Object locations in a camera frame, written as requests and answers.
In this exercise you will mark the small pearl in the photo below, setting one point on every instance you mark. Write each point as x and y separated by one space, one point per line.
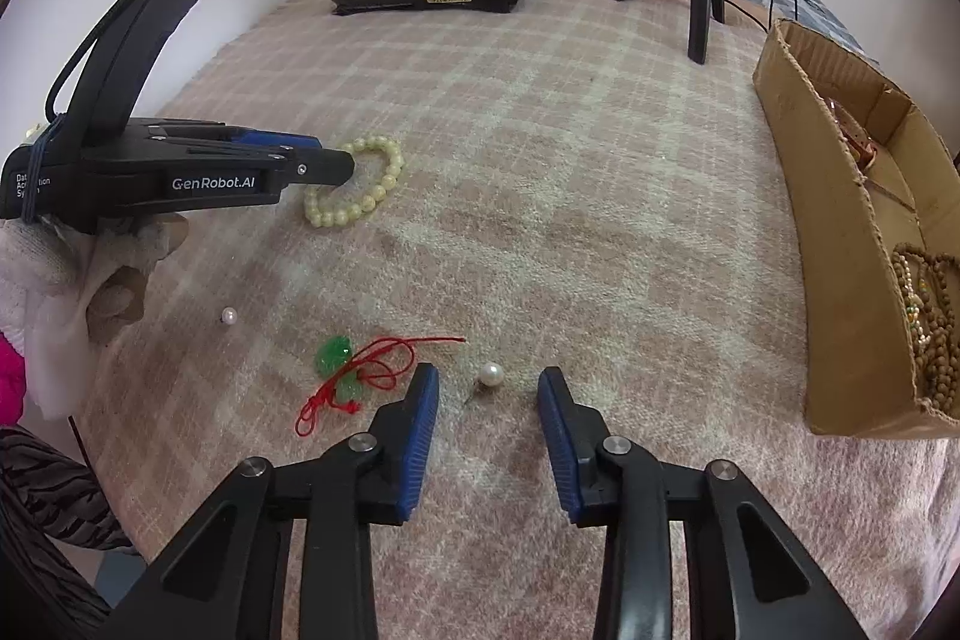
229 315

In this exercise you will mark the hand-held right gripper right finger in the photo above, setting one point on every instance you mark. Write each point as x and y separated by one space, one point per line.
559 437

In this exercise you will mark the pearl stud earring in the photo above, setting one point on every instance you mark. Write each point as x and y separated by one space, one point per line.
491 374

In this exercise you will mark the cardboard box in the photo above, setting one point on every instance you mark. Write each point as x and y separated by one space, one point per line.
825 197

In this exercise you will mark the zebra striped dark clothing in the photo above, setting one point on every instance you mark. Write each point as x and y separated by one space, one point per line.
45 497

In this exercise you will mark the person's left hand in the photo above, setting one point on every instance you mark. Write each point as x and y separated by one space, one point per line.
52 302

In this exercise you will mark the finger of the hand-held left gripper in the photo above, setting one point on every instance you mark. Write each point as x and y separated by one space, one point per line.
277 140
322 168

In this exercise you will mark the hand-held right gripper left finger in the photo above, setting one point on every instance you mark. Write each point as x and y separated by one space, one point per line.
420 437

